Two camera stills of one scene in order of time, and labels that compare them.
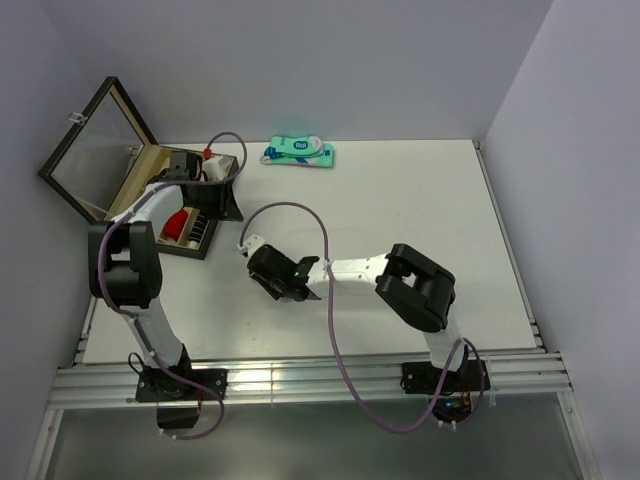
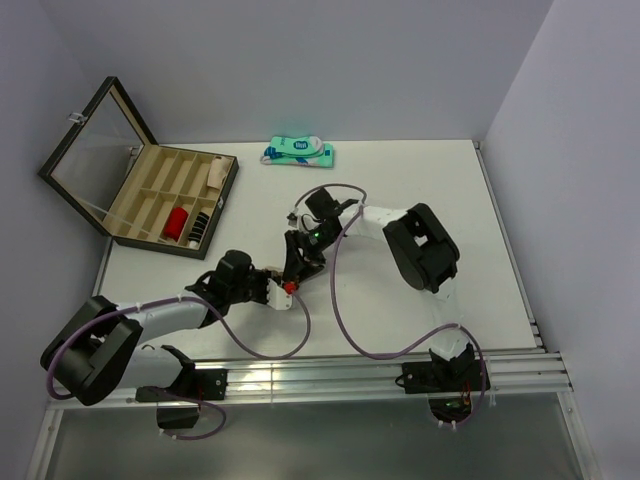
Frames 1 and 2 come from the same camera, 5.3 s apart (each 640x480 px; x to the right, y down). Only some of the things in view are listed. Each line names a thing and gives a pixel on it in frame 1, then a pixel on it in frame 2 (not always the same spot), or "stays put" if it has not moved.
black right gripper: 273,291 → 306,266
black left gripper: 227,207 → 263,275
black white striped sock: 198,228 stays put
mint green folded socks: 298,151 stays put
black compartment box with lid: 111,154 stays put
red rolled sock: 175,224 stays put
